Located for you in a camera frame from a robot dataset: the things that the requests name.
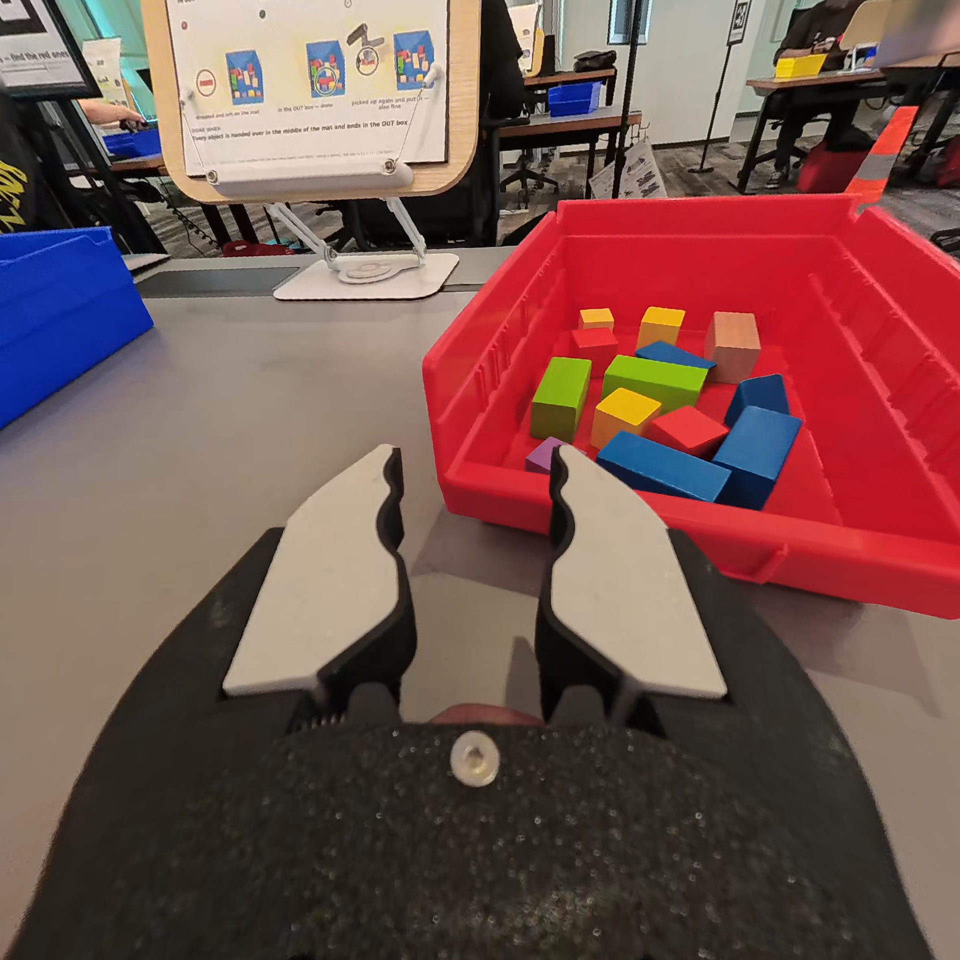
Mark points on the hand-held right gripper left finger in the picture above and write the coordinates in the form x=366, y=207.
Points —
x=323, y=593

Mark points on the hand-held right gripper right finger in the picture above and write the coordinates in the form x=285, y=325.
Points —
x=627, y=593

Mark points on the pile of coloured wooden blocks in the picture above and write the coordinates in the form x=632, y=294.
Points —
x=660, y=383

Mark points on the red plastic bin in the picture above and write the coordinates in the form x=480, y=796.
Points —
x=495, y=375

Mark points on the grey desk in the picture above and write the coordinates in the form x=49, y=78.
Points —
x=225, y=390

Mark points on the white board stand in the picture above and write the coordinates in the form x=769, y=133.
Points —
x=375, y=278

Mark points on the white floor sign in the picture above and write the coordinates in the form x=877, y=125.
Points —
x=638, y=168

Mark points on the small blue plastic bin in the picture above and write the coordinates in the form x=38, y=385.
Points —
x=575, y=99
x=132, y=144

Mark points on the red floor object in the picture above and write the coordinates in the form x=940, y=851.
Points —
x=885, y=150

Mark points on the instruction sheet board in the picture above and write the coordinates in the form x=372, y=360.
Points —
x=300, y=75

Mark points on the yellow plastic bin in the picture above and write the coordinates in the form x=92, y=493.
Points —
x=800, y=66

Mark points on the black framed text board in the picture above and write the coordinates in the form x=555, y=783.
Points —
x=38, y=45

